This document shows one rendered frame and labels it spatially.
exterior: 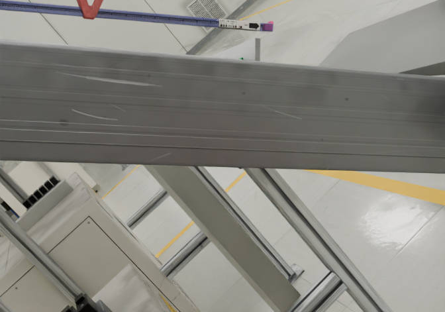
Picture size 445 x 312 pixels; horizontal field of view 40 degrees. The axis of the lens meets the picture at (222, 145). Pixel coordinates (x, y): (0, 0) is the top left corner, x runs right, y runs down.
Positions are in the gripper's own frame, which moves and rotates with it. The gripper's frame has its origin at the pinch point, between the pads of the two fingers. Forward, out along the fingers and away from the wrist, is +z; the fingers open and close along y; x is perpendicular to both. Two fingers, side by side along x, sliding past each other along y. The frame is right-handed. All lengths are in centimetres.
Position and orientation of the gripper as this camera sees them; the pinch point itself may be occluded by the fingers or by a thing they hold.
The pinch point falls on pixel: (89, 12)
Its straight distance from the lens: 83.2
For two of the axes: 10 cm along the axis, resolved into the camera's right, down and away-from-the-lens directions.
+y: 2.8, 0.8, -9.6
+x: 9.6, 0.4, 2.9
